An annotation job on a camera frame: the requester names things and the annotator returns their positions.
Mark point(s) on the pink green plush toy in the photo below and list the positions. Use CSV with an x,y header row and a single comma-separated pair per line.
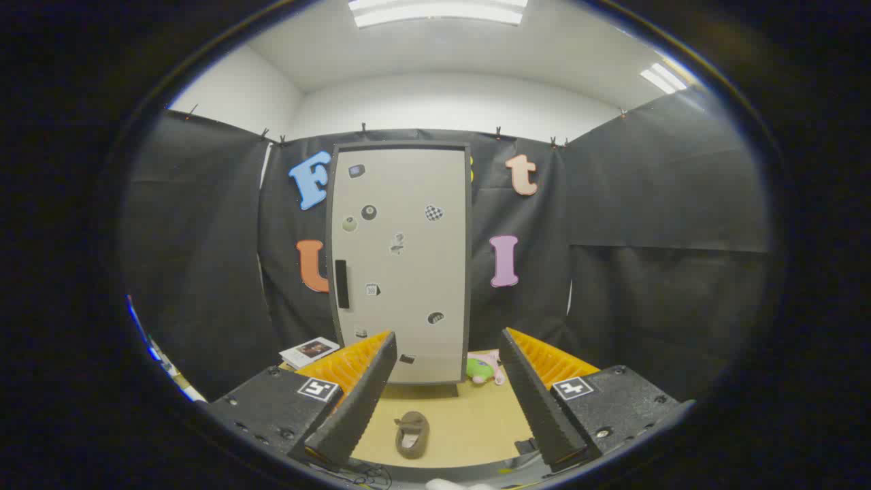
x,y
480,369

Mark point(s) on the black backdrop cloth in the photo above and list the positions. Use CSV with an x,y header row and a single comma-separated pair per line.
x,y
646,204

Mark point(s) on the brown fuzzy shoe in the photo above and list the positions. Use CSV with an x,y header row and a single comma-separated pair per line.
x,y
412,435

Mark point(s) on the small ceiling light panel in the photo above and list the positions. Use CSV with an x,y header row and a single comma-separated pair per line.
x,y
663,77

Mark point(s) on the white picture book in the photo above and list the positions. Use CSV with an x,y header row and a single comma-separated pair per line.
x,y
309,351

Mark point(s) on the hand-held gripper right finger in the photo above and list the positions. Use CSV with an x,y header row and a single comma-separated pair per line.
x,y
537,401

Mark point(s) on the large ceiling light panel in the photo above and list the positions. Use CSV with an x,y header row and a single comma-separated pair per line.
x,y
435,12

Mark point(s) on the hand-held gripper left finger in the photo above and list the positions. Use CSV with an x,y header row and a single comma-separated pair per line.
x,y
360,401

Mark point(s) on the grey shoe cabinet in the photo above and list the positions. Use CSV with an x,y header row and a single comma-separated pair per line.
x,y
422,391

